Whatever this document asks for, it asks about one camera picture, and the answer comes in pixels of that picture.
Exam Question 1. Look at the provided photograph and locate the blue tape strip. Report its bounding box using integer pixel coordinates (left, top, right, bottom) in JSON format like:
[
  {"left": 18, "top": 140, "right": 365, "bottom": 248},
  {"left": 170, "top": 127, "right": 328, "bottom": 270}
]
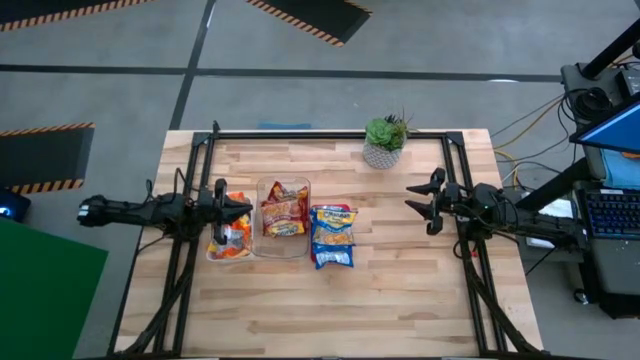
[{"left": 256, "top": 121, "right": 312, "bottom": 131}]

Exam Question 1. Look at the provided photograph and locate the black box with blue light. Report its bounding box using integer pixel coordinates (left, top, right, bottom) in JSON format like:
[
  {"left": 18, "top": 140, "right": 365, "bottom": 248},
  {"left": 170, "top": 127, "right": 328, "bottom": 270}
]
[{"left": 0, "top": 188, "right": 32, "bottom": 225}]

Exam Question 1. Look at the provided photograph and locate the pink plastic bin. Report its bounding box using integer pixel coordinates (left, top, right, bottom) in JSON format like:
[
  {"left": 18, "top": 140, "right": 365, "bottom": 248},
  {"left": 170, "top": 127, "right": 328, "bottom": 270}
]
[{"left": 308, "top": 202, "right": 357, "bottom": 271}]

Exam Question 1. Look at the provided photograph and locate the potted succulent in patterned pot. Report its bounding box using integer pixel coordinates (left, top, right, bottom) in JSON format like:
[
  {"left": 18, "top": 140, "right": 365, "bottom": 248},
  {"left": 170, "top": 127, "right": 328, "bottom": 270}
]
[{"left": 361, "top": 112, "right": 412, "bottom": 171}]

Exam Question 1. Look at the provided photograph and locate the clear plastic bin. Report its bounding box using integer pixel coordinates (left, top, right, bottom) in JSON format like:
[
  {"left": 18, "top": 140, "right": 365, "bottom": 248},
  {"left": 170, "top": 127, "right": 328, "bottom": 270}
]
[{"left": 253, "top": 174, "right": 312, "bottom": 260}]

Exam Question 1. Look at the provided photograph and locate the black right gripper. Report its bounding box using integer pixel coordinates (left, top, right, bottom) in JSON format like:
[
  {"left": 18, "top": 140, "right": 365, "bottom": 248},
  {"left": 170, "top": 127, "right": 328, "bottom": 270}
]
[{"left": 403, "top": 167, "right": 474, "bottom": 237}]

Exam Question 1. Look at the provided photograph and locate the red roast beef ramen package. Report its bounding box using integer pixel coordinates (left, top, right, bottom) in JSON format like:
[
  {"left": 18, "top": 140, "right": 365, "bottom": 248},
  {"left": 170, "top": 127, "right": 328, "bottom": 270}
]
[{"left": 267, "top": 180, "right": 310, "bottom": 204}]

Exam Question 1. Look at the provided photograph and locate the black diagonal support pole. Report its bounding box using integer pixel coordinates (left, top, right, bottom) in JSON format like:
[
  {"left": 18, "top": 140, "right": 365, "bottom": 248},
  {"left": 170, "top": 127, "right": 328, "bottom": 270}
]
[
  {"left": 579, "top": 19, "right": 640, "bottom": 81},
  {"left": 514, "top": 157, "right": 594, "bottom": 212}
]

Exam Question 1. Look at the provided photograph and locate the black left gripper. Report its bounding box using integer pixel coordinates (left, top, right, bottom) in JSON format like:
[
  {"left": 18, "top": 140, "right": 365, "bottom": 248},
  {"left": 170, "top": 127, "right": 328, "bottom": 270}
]
[{"left": 198, "top": 177, "right": 254, "bottom": 247}]

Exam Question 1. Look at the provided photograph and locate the light blue cloth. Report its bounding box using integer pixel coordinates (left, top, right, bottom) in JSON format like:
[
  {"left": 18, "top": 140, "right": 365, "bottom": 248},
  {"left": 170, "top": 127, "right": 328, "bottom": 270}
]
[{"left": 601, "top": 148, "right": 640, "bottom": 191}]

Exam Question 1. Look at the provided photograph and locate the black aluminium table frame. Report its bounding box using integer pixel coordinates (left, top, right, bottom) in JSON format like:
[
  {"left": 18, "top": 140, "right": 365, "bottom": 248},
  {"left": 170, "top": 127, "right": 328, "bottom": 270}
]
[{"left": 107, "top": 119, "right": 549, "bottom": 360}]

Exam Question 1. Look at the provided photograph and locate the monitor with blue screen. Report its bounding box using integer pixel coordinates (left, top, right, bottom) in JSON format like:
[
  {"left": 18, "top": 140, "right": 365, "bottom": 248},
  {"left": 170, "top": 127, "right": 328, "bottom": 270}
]
[{"left": 569, "top": 97, "right": 640, "bottom": 156}]

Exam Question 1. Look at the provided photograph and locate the grey equipment box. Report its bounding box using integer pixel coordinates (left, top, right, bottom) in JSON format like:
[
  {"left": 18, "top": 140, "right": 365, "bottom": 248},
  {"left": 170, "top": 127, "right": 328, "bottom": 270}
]
[{"left": 559, "top": 62, "right": 640, "bottom": 126}]

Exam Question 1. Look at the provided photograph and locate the blue soy sauce ramen package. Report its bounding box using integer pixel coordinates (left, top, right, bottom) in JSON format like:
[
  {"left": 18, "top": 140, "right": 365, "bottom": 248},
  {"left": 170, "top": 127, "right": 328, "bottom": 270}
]
[
  {"left": 309, "top": 204, "right": 359, "bottom": 247},
  {"left": 312, "top": 243, "right": 355, "bottom": 270}
]

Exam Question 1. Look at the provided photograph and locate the white paper sheet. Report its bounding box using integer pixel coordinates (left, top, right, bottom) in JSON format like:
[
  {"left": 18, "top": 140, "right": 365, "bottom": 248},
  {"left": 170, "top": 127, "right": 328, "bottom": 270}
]
[{"left": 523, "top": 197, "right": 576, "bottom": 250}]

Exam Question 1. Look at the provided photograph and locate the green floor mat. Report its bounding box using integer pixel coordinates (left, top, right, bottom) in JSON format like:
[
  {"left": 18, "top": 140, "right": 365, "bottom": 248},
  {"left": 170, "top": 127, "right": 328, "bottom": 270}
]
[{"left": 0, "top": 215, "right": 110, "bottom": 360}]

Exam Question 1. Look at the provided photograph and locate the black floor mat striped edge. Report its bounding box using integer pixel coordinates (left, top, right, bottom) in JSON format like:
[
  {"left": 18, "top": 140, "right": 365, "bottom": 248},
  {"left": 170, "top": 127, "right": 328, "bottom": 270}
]
[
  {"left": 243, "top": 0, "right": 374, "bottom": 49},
  {"left": 0, "top": 122, "right": 97, "bottom": 196},
  {"left": 0, "top": 0, "right": 157, "bottom": 34}
]

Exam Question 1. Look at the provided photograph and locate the black keyboard blue backlight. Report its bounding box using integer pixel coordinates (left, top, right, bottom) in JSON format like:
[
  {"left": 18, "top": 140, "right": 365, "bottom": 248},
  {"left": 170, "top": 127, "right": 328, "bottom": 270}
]
[{"left": 583, "top": 188, "right": 640, "bottom": 242}]

